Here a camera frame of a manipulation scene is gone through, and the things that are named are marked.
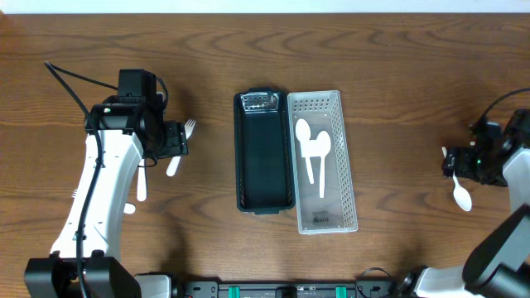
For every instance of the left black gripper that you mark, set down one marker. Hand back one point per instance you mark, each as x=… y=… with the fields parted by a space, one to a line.
x=175 y=138

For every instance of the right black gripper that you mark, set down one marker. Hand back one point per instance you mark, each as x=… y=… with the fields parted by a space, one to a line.
x=456 y=161

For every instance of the white spoon diagonal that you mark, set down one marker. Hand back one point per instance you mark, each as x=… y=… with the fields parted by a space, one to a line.
x=461 y=195

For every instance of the white spoon vertical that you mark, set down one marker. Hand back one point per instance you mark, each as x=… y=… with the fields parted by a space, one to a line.
x=303 y=135

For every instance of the white spoon horizontal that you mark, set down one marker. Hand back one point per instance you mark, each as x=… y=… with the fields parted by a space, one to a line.
x=324 y=143

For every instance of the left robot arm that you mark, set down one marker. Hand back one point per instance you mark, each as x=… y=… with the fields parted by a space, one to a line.
x=123 y=130

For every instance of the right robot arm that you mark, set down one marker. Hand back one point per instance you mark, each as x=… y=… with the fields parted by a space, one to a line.
x=499 y=265

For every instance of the white spoon on left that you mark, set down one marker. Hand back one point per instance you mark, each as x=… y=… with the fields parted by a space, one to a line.
x=141 y=181

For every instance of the white plastic fork lower left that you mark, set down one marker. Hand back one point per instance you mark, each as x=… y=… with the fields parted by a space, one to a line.
x=128 y=208

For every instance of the black perforated plastic basket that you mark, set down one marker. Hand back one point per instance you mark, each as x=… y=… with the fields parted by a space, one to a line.
x=263 y=159

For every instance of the clear perforated plastic basket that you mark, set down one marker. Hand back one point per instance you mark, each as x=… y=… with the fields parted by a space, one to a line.
x=336 y=212

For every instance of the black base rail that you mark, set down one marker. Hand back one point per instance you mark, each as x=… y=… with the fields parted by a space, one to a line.
x=373 y=282

